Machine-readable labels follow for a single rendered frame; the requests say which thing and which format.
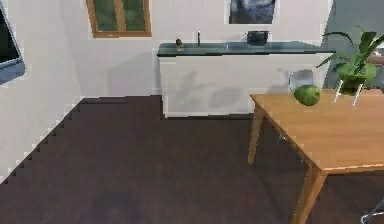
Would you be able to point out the white counter with dark top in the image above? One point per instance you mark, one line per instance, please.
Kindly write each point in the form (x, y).
(233, 83)

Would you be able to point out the small brown round object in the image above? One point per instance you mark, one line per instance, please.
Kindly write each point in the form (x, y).
(179, 45)

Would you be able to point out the thin sink faucet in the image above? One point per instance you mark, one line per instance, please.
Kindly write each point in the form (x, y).
(199, 37)

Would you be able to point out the black toaster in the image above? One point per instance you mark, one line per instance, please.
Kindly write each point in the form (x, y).
(257, 37)

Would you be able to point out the green round fruit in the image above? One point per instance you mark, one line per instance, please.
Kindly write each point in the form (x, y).
(307, 95)

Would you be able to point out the dark blue framed picture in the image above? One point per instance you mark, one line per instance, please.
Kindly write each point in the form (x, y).
(252, 10)

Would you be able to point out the wooden framed window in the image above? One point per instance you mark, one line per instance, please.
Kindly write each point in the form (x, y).
(120, 16)

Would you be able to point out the wooden dining table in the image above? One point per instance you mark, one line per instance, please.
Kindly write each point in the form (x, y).
(333, 133)

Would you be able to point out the green house plant in pot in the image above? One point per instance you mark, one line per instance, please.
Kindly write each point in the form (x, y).
(355, 68)

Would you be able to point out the grey framed television set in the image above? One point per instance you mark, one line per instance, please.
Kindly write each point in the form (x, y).
(9, 50)

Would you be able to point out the metal chair frame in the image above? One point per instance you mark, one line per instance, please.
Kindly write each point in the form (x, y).
(373, 213)

